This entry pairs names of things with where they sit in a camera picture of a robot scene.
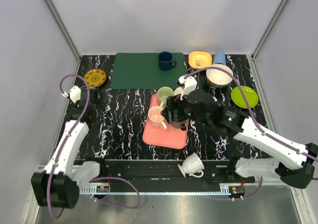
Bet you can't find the white footed teacup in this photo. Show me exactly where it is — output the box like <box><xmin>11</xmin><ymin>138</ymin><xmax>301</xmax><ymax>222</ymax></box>
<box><xmin>177</xmin><ymin>153</ymin><xmax>205</xmax><ymax>178</ymax></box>

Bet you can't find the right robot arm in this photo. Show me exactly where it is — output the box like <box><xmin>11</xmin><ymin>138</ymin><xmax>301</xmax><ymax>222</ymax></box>
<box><xmin>160</xmin><ymin>89</ymin><xmax>318</xmax><ymax>189</ymax></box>

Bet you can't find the yellow patterned saucer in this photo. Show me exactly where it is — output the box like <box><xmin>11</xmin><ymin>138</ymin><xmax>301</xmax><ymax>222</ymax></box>
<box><xmin>84</xmin><ymin>69</ymin><xmax>107</xmax><ymax>88</ymax></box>

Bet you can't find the dark blue mug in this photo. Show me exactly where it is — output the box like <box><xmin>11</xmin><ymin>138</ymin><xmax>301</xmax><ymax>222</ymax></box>
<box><xmin>158</xmin><ymin>51</ymin><xmax>177</xmax><ymax>71</ymax></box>

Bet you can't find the large cream bowl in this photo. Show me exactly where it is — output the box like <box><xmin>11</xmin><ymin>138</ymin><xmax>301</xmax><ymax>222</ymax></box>
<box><xmin>206</xmin><ymin>64</ymin><xmax>234</xmax><ymax>88</ymax></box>

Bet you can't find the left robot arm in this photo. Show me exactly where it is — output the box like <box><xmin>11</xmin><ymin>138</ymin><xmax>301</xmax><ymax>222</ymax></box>
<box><xmin>31</xmin><ymin>86</ymin><xmax>107</xmax><ymax>209</ymax></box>

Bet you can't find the small grey cup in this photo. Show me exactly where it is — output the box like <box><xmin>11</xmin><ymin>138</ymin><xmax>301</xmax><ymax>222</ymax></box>
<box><xmin>171</xmin><ymin>120</ymin><xmax>188</xmax><ymax>131</ymax></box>

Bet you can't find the small white mug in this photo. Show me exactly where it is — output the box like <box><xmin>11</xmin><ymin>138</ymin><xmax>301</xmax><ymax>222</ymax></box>
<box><xmin>174</xmin><ymin>87</ymin><xmax>183</xmax><ymax>99</ymax></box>

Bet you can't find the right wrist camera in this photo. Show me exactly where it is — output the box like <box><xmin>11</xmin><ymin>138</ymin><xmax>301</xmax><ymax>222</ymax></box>
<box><xmin>177</xmin><ymin>75</ymin><xmax>197</xmax><ymax>100</ymax></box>

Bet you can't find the light blue cup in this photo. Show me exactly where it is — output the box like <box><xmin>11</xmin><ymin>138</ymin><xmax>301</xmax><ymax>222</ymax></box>
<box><xmin>213</xmin><ymin>51</ymin><xmax>226</xmax><ymax>65</ymax></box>

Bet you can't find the yellow square bowl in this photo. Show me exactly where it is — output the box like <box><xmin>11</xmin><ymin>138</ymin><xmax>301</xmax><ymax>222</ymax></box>
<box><xmin>188</xmin><ymin>51</ymin><xmax>212</xmax><ymax>70</ymax></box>

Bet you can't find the dark green mat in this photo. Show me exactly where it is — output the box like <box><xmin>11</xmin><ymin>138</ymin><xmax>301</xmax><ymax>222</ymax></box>
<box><xmin>111</xmin><ymin>53</ymin><xmax>185</xmax><ymax>90</ymax></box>

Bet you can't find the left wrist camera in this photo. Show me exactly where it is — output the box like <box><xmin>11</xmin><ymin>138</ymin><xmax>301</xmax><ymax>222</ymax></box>
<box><xmin>62</xmin><ymin>85</ymin><xmax>81</xmax><ymax>104</ymax></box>

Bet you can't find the lime green plate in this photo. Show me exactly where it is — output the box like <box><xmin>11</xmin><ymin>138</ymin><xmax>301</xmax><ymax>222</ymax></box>
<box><xmin>231</xmin><ymin>85</ymin><xmax>259</xmax><ymax>109</ymax></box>

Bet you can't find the pink mug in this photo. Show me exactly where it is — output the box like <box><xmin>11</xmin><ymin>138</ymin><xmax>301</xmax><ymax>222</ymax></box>
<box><xmin>148</xmin><ymin>106</ymin><xmax>167</xmax><ymax>130</ymax></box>

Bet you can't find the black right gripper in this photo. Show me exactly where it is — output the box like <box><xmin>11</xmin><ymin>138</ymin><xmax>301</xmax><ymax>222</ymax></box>
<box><xmin>160</xmin><ymin>93</ymin><xmax>210</xmax><ymax>127</ymax></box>

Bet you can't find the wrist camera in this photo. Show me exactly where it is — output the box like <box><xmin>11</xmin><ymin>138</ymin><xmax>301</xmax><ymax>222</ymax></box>
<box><xmin>177</xmin><ymin>75</ymin><xmax>197</xmax><ymax>100</ymax></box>
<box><xmin>62</xmin><ymin>85</ymin><xmax>81</xmax><ymax>104</ymax></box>

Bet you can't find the light green mug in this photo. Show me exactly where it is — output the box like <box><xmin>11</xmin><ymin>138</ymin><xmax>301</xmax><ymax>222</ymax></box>
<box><xmin>157</xmin><ymin>86</ymin><xmax>174</xmax><ymax>108</ymax></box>

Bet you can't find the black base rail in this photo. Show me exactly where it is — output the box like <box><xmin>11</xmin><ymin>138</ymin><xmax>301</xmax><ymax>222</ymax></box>
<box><xmin>87</xmin><ymin>158</ymin><xmax>255</xmax><ymax>183</ymax></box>

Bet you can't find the pink plastic tray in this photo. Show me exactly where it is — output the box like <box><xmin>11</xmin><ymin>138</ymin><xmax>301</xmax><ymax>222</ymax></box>
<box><xmin>142</xmin><ymin>93</ymin><xmax>191</xmax><ymax>149</ymax></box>

